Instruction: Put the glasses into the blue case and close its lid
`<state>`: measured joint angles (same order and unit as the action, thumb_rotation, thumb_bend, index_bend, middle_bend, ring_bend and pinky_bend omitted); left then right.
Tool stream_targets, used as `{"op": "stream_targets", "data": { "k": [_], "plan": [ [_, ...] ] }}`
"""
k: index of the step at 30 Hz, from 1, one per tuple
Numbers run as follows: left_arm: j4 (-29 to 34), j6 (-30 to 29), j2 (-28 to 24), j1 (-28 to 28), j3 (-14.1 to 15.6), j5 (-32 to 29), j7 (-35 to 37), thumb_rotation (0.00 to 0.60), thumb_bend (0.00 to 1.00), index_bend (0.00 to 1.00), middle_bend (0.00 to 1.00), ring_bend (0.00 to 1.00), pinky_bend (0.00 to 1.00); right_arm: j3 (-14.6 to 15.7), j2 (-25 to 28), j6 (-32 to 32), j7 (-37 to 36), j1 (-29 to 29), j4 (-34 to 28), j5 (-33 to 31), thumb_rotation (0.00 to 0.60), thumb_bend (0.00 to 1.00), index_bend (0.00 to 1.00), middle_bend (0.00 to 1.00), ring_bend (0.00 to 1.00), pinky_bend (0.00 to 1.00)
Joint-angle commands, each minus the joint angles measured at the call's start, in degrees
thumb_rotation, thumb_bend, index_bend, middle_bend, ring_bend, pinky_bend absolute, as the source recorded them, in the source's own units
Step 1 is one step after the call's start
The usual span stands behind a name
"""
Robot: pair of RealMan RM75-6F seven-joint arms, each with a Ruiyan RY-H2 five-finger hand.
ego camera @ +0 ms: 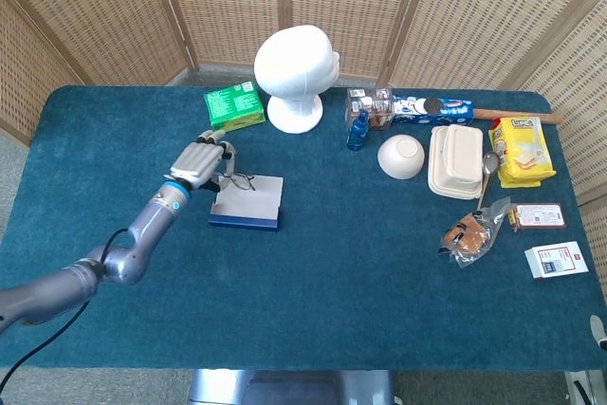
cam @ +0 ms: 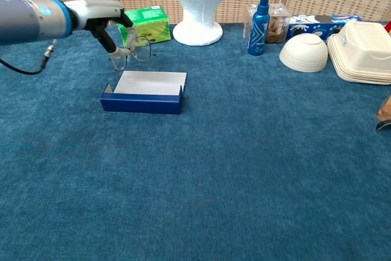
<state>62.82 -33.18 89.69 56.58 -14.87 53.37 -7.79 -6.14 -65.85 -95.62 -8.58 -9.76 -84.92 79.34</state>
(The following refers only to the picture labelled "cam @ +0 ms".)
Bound blue table cloth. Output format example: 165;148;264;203
0;22;391;261

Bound blue glasses case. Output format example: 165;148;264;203
99;70;188;116

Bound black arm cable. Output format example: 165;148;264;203
0;39;59;75

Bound thin-framed eyeglasses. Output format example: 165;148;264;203
109;36;157;72

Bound bread in clear bag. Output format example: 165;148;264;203
374;95;391;132

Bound cream lunch box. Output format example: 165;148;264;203
327;21;391;86

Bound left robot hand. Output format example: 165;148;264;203
65;0;137;63

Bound cream upturned bowl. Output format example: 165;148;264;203
279;33;329;73

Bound blue cookie box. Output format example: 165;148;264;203
287;13;362;42

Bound green cardboard box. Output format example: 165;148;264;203
117;5;172;49

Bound blue spray bottle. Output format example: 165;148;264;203
247;0;271;57

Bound clear plastic biscuit box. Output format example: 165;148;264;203
243;2;293;45

